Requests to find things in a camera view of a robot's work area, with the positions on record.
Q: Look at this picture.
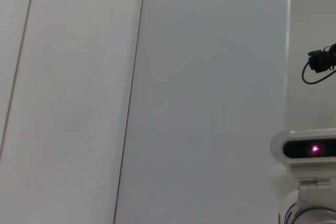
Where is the white robot head sensor bar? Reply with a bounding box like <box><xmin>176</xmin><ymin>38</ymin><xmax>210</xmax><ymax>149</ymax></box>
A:
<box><xmin>270</xmin><ymin>129</ymin><xmax>336</xmax><ymax>190</ymax></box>

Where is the white robot neck and torso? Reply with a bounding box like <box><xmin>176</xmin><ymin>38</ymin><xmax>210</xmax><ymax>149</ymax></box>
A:
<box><xmin>266</xmin><ymin>163</ymin><xmax>336</xmax><ymax>224</ymax></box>

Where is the small black device with cable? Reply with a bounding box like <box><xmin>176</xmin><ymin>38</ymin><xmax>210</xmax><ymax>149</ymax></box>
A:
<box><xmin>301</xmin><ymin>42</ymin><xmax>336</xmax><ymax>84</ymax></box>

